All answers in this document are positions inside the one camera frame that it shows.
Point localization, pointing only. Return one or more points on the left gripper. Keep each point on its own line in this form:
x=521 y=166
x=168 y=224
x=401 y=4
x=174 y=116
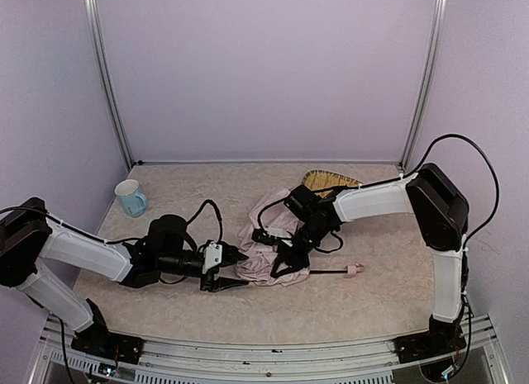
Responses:
x=207 y=277

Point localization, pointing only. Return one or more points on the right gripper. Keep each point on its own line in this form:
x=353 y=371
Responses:
x=294 y=247

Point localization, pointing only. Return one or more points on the pink folding umbrella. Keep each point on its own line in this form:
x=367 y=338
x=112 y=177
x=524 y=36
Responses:
x=258 y=267

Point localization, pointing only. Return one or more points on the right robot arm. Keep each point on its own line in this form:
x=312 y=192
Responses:
x=441 y=212

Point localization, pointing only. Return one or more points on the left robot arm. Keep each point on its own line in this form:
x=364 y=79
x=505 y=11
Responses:
x=30 y=235

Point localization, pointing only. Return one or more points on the woven bamboo tray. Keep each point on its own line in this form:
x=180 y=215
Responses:
x=318 y=179

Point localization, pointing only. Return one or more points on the light blue mug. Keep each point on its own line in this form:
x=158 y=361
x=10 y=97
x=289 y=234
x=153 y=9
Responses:
x=132 y=200

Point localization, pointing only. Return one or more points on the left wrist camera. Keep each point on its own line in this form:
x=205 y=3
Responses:
x=212 y=257

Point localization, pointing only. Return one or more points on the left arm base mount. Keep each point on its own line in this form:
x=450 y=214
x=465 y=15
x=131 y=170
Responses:
x=113 y=346

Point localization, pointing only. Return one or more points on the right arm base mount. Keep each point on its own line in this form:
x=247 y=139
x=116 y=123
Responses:
x=424 y=345

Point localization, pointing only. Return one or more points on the front aluminium rail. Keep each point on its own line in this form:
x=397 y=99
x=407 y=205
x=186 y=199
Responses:
x=377 y=360

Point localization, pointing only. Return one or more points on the right frame post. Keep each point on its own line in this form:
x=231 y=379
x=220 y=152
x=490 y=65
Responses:
x=428 y=72

